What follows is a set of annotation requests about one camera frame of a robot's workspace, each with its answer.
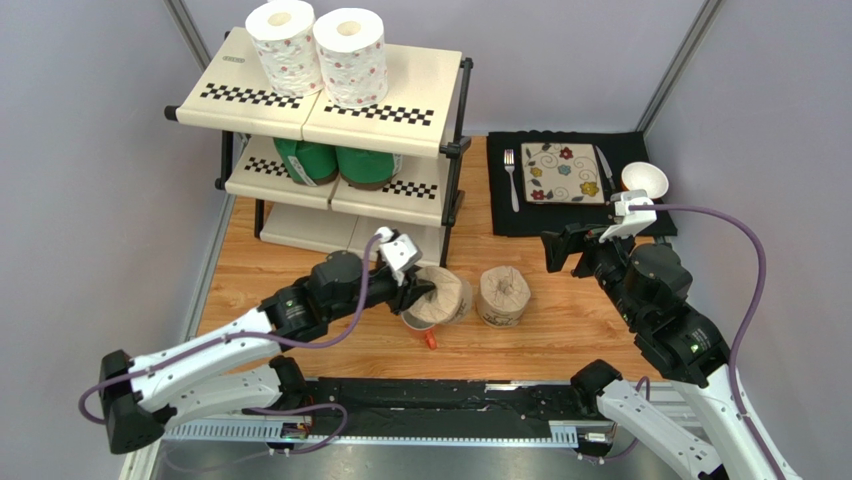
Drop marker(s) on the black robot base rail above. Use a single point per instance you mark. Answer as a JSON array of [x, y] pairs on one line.
[[447, 408]]

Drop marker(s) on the orange white bowl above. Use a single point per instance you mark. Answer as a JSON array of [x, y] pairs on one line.
[[647, 177]]

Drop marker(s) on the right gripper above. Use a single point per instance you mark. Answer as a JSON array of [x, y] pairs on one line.
[[577, 247]]

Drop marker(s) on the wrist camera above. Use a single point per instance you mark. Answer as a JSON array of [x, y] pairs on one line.
[[397, 250], [629, 223]]

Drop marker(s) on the plain white paper towel roll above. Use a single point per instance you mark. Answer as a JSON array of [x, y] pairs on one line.
[[282, 37]]

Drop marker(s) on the brown roll front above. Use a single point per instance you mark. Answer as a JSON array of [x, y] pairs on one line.
[[449, 303]]

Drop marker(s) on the green roll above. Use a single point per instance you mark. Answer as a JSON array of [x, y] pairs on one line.
[[308, 163], [366, 169]]

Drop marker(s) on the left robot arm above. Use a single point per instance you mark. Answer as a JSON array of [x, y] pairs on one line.
[[241, 366]]

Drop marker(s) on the floral square plate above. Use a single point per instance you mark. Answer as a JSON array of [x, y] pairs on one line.
[[561, 173]]

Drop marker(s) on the cream three-tier shelf rack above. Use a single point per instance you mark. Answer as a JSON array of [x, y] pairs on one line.
[[420, 120]]

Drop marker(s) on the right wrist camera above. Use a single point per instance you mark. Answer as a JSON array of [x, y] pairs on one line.
[[629, 223]]

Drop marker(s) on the orange white mug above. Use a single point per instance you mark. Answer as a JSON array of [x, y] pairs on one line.
[[420, 329]]

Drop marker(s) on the green roll front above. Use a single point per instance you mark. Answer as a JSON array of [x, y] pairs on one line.
[[366, 169]]

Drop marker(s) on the brown roll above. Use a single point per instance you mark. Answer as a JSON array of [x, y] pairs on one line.
[[449, 303], [503, 296]]

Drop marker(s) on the floral white paper towel roll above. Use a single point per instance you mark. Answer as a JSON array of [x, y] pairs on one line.
[[352, 55]]

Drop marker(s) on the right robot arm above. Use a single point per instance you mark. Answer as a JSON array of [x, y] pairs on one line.
[[648, 287]]

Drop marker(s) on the black handled knife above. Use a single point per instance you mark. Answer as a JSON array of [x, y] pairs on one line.
[[608, 173]]

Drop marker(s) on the black placemat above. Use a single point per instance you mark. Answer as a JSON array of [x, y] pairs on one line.
[[620, 149]]

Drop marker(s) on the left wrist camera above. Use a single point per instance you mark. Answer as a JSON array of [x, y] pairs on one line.
[[397, 250]]

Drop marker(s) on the silver fork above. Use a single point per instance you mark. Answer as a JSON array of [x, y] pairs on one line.
[[509, 167]]

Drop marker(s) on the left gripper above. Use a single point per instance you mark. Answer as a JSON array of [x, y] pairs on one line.
[[406, 295]]

